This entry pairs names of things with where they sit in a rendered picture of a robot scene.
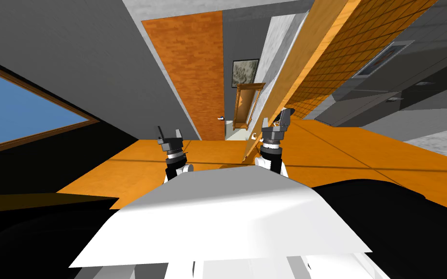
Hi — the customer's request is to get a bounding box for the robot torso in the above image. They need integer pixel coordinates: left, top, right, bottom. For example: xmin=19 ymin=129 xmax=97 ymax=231
xmin=69 ymin=164 xmax=391 ymax=279

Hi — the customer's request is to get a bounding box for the wooden framed mirror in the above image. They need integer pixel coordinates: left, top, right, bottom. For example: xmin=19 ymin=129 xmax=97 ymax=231
xmin=233 ymin=82 xmax=267 ymax=131

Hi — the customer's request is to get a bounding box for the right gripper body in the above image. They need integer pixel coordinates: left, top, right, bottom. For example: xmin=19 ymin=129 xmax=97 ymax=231
xmin=261 ymin=127 xmax=287 ymax=145

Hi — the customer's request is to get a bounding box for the black framed grey picture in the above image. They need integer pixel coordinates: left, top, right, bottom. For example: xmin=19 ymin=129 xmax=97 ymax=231
xmin=231 ymin=58 xmax=260 ymax=89

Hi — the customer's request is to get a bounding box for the blue window with wooden frame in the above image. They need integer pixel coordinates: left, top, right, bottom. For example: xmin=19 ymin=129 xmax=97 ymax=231
xmin=0 ymin=52 xmax=100 ymax=159

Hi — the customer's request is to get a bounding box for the light wooden door leaf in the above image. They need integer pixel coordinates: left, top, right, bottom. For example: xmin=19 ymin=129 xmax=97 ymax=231
xmin=242 ymin=0 xmax=362 ymax=163

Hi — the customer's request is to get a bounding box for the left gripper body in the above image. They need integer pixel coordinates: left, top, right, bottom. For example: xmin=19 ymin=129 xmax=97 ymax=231
xmin=157 ymin=137 xmax=186 ymax=155

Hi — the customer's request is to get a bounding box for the orange wooden door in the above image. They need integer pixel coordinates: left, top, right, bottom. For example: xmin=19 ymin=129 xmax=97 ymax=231
xmin=142 ymin=10 xmax=226 ymax=141

